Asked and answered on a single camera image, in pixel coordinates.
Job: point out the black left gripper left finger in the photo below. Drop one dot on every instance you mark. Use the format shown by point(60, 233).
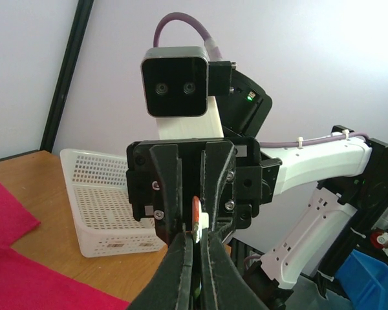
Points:
point(170, 286)

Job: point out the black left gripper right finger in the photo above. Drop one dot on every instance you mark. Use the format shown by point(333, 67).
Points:
point(222, 287)

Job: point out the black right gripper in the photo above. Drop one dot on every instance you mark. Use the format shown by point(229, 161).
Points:
point(231, 176)

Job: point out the white perforated plastic basket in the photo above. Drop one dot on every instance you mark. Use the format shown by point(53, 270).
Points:
point(103, 217)

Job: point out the red t-shirt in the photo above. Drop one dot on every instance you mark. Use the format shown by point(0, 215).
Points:
point(25, 284)

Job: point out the blue plastic bin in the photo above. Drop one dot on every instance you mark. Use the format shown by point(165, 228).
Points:
point(364, 279)

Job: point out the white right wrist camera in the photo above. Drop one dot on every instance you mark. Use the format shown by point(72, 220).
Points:
point(175, 82)

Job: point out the black vertical frame post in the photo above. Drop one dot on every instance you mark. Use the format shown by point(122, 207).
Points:
point(66, 72)

